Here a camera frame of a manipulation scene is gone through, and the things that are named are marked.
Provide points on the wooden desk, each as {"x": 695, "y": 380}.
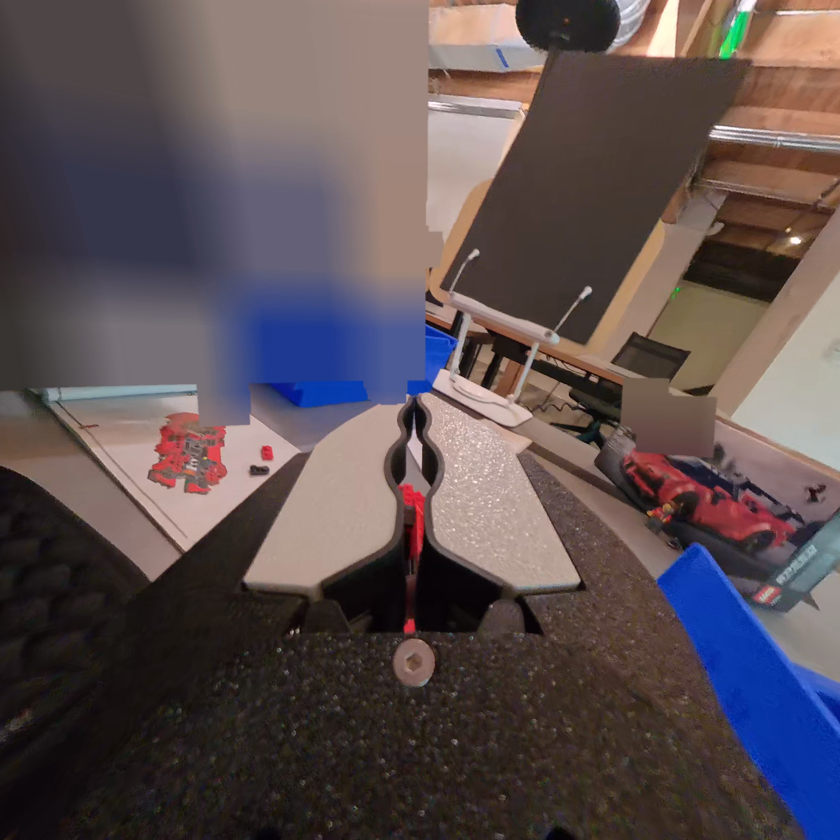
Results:
{"x": 564, "y": 358}

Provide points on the blue plastic storage bin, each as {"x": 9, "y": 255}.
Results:
{"x": 741, "y": 656}

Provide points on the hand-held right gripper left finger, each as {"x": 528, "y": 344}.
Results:
{"x": 334, "y": 512}

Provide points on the white book stand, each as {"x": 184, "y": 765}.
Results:
{"x": 485, "y": 400}

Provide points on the white work mat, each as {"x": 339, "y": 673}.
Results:
{"x": 131, "y": 472}

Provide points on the red toy brick piece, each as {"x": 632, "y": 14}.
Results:
{"x": 412, "y": 506}

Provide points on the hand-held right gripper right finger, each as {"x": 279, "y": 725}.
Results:
{"x": 492, "y": 512}

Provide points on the toy car box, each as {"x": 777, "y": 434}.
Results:
{"x": 695, "y": 485}

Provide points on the metal ceiling pipe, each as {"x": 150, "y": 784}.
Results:
{"x": 774, "y": 139}

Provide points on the black office chair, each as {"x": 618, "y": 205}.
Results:
{"x": 649, "y": 367}

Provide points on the red toy car assembly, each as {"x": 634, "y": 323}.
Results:
{"x": 190, "y": 453}

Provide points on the black round object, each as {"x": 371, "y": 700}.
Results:
{"x": 568, "y": 23}

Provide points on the tan board with black face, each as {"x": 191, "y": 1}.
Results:
{"x": 590, "y": 197}

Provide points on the pale blue strip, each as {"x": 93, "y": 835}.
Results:
{"x": 118, "y": 393}

